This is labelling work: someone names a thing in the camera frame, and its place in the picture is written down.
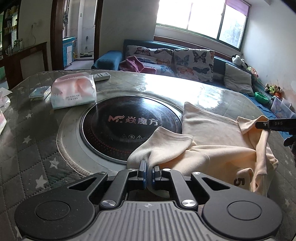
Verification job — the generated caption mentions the cream sweatshirt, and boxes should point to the cream sweatshirt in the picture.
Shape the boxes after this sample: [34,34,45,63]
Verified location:
[127,102,278,196]

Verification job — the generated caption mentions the clear plastic storage box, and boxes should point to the clear plastic storage box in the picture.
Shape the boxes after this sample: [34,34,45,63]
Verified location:
[271,97,295,118]

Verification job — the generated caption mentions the colourful plush toys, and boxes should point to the colourful plush toys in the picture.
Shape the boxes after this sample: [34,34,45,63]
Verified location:
[264,83,282,99]

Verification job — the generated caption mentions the green plastic bowl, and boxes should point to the green plastic bowl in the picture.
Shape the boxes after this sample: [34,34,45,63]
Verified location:
[254,92,269,104]

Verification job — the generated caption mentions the black round induction cooktop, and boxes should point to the black round induction cooktop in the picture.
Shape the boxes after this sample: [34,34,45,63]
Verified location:
[79,95,183,164]

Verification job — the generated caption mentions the grey plain cushion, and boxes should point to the grey plain cushion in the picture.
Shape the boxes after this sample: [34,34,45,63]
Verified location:
[223,63,254,97]

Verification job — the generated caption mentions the dark blue sofa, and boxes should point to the dark blue sofa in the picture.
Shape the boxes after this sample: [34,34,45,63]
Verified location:
[91,39,287,130]

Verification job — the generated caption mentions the panda plush toy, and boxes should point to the panda plush toy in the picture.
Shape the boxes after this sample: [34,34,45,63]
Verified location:
[232,54,248,69]

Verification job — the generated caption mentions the white remote control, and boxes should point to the white remote control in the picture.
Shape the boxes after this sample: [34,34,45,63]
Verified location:
[92,72,111,82]

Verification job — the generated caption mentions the butterfly cushion centre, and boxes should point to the butterfly cushion centre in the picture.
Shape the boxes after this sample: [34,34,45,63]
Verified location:
[173,49,215,82]

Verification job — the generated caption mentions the butterfly cushion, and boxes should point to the butterfly cushion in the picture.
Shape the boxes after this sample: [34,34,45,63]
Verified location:
[125,45,175,77]
[173,49,215,82]

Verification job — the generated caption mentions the magenta garment on sofa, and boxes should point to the magenta garment on sofa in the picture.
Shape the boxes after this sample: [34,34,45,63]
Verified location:
[119,56,157,74]

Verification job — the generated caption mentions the pink white tissue pack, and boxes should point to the pink white tissue pack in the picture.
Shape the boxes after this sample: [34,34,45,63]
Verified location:
[51,72,97,109]

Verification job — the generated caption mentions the butterfly cushion left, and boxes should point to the butterfly cushion left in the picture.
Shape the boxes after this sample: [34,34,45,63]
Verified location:
[125,45,175,77]

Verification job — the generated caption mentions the blue white cabinet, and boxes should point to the blue white cabinet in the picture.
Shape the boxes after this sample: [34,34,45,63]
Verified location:
[62,37,76,67]

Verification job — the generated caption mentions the open tissue bag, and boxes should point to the open tissue bag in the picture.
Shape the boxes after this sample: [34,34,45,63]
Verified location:
[0,87,12,134]

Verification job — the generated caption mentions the dark wooden side cabinet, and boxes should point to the dark wooden side cabinet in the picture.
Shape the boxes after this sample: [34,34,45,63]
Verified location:
[2,42,49,90]

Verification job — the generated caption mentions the window with green frame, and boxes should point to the window with green frame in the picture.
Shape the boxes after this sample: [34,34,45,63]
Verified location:
[157,1,251,50]

